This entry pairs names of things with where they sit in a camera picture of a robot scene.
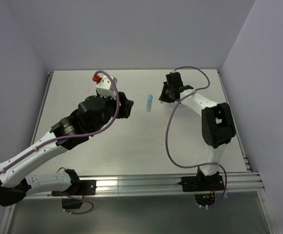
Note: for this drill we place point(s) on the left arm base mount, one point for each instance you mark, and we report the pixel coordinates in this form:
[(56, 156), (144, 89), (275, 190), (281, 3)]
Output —
[(71, 203)]

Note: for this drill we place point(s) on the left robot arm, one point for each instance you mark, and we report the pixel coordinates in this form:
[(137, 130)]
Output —
[(91, 117)]

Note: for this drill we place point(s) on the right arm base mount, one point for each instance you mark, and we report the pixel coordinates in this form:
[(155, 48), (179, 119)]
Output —
[(203, 187)]

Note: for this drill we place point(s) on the light blue marker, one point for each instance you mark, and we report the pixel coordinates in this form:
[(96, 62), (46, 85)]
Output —
[(149, 102)]

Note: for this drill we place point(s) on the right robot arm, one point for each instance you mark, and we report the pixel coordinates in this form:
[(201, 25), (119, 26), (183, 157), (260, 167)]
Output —
[(218, 127)]

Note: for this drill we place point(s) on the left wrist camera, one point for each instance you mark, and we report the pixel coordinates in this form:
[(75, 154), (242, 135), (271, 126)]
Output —
[(104, 87)]

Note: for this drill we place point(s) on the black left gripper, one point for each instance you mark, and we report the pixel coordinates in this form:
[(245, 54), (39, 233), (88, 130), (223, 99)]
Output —
[(125, 107)]

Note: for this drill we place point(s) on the aluminium rail frame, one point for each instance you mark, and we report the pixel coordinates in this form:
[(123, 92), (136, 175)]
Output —
[(137, 190)]

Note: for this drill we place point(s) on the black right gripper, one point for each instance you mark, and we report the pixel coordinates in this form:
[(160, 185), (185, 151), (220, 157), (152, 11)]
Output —
[(162, 96)]

